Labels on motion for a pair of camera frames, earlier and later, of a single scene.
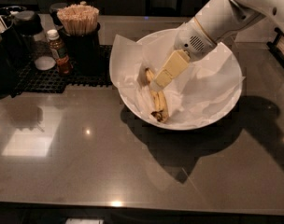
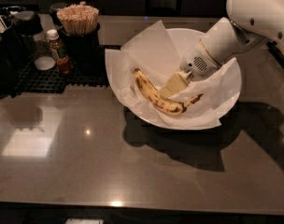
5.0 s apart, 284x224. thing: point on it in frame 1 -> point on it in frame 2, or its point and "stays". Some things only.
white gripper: [191, 41] -> [197, 61]
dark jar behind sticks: [54, 7] stays
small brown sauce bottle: [59, 52] stays
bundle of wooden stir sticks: [78, 20] stays
